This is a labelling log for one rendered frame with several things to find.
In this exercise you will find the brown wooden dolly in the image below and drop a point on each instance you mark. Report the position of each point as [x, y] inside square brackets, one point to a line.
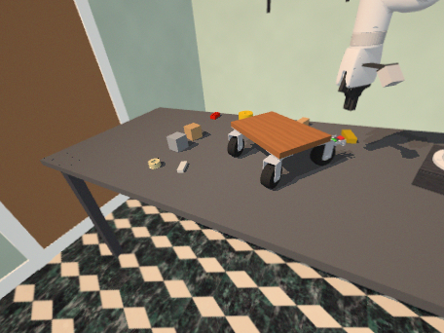
[281, 137]

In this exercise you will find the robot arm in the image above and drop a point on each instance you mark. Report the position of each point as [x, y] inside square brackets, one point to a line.
[374, 16]

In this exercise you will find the tan roll of masking tape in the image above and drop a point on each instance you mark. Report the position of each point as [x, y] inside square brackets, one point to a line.
[154, 163]

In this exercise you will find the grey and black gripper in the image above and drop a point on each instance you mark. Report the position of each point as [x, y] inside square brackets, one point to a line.
[353, 78]

